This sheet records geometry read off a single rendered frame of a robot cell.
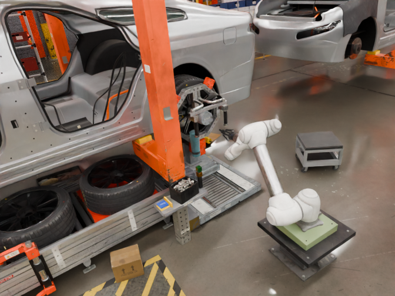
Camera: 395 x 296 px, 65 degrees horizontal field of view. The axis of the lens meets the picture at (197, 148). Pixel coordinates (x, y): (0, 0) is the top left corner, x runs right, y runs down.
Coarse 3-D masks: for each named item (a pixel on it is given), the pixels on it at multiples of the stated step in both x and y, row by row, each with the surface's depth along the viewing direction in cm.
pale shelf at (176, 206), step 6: (204, 192) 254; (168, 198) 251; (192, 198) 248; (198, 198) 250; (156, 204) 245; (174, 204) 243; (180, 204) 242; (186, 204) 245; (168, 210) 237; (174, 210) 239
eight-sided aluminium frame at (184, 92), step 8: (184, 88) 282; (192, 88) 280; (200, 88) 286; (208, 88) 291; (184, 96) 278; (216, 112) 309; (216, 120) 313; (208, 128) 316; (184, 136) 295; (200, 136) 308
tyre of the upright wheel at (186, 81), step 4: (176, 76) 297; (180, 76) 295; (184, 76) 294; (188, 76) 295; (192, 76) 296; (176, 80) 289; (180, 80) 287; (184, 80) 284; (188, 80) 285; (192, 80) 288; (196, 80) 290; (200, 80) 293; (176, 84) 283; (180, 84) 282; (184, 84) 283; (188, 84) 286; (192, 84) 289; (196, 84) 292; (176, 88) 280; (180, 88) 283; (212, 88) 305; (176, 92) 282; (212, 112) 317; (188, 136) 310; (184, 140) 308
